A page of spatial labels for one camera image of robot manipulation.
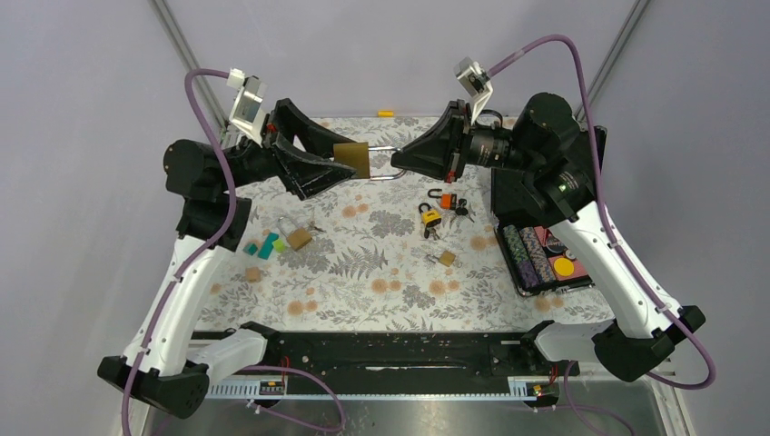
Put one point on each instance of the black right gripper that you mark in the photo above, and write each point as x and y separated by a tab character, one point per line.
451	134

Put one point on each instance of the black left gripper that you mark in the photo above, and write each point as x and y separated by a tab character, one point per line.
304	174

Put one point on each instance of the yellow black padlock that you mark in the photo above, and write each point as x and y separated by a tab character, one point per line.
431	219

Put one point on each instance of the large brass padlock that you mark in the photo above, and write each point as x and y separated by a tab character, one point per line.
297	234

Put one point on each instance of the small brass padlock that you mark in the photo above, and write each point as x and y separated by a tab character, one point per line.
446	258

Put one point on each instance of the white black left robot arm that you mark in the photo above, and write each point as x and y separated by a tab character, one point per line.
156	367

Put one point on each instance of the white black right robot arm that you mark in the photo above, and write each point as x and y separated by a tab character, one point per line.
647	323

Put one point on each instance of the orange padlock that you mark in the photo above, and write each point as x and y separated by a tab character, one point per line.
446	200

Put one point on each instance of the black keys bunch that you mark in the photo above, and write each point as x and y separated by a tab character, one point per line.
462	211

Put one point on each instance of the teal long block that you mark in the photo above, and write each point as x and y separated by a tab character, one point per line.
268	246

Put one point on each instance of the floral patterned mat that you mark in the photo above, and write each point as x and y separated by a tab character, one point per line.
369	272

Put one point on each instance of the teal small block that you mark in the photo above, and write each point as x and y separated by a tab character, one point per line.
250	248

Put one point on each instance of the wooden cube block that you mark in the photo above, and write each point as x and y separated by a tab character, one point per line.
253	274

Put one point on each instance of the black poker chip case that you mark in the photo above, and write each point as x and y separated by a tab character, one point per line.
541	259

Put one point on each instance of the yellow poker chip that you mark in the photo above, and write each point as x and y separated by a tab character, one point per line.
563	268

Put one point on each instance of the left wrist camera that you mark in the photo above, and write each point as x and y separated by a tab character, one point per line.
247	115

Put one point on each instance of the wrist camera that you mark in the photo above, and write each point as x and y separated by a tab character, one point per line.
247	115
475	80

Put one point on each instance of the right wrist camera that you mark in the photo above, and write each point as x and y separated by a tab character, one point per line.
475	80

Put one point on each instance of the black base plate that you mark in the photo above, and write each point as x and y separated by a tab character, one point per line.
425	358

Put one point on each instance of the white slotted cable duct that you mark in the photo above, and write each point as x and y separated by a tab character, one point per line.
274	388

